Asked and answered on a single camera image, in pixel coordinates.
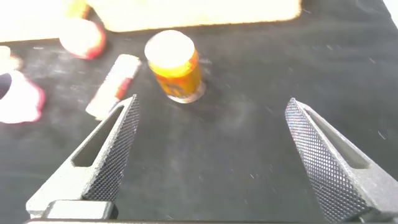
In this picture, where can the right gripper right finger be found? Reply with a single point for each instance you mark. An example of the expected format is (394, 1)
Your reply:
(329, 174)

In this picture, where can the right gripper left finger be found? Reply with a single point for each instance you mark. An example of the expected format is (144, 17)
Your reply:
(102, 168)

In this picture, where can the red Hi-Chew candy pack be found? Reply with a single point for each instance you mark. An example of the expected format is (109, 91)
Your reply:
(112, 84)

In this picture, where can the golden drink can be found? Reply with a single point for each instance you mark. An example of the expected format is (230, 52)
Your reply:
(177, 74)

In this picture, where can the pink red peach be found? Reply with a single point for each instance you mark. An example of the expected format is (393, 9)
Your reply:
(81, 37)

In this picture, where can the pink saucepan with dark inside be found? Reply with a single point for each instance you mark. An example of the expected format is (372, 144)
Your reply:
(21, 102)

